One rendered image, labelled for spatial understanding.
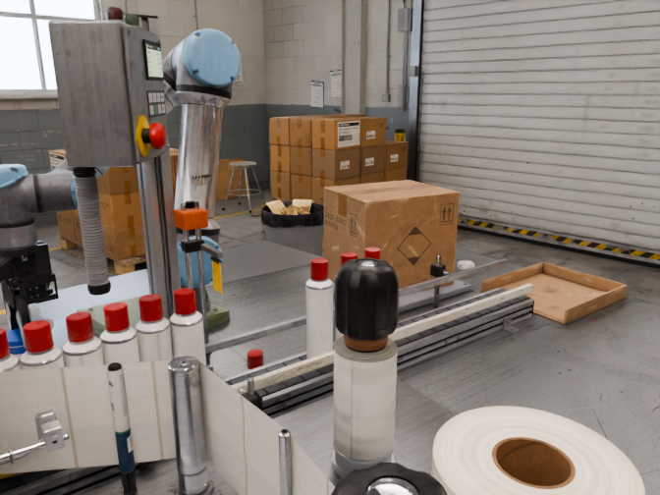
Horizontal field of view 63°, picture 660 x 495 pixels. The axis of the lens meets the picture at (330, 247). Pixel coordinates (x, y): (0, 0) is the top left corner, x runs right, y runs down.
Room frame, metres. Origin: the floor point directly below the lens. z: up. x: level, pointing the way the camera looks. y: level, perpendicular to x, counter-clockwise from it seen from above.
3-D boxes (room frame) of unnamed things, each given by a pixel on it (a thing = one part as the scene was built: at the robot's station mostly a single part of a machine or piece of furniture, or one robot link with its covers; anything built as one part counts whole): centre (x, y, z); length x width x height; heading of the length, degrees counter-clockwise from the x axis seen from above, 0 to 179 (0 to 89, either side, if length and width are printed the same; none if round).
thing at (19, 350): (0.98, 0.62, 0.89); 0.07 x 0.07 x 0.07
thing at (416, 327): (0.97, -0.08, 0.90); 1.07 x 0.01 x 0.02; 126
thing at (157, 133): (0.78, 0.25, 1.32); 0.04 x 0.03 x 0.04; 1
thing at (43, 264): (1.00, 0.60, 1.04); 0.09 x 0.08 x 0.12; 135
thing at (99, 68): (0.83, 0.32, 1.38); 0.17 x 0.10 x 0.19; 1
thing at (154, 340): (0.76, 0.27, 0.98); 0.05 x 0.05 x 0.20
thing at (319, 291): (0.95, 0.02, 0.98); 0.05 x 0.05 x 0.20
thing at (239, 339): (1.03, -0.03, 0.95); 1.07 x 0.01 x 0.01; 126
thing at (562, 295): (1.42, -0.62, 0.85); 0.30 x 0.26 x 0.04; 126
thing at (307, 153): (5.28, -0.10, 0.57); 1.20 x 0.85 x 1.14; 138
